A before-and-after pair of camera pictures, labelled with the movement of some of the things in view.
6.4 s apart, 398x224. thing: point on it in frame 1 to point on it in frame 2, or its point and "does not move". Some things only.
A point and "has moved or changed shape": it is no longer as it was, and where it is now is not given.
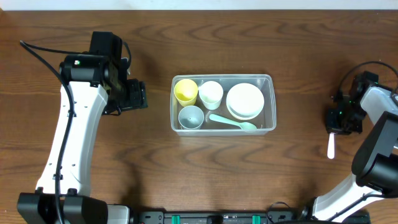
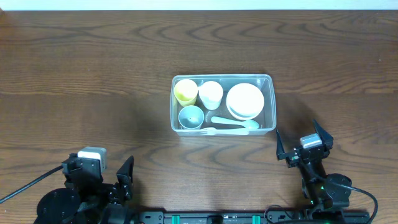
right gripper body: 337,125 to 303,154
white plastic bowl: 245,101 does not move
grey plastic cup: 191,117 does not move
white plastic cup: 211,93 does not move
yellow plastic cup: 185,91 does not move
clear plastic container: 222,104 does not move
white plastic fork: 331,146 has moved or changed shape
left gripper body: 137,94 to 101,185
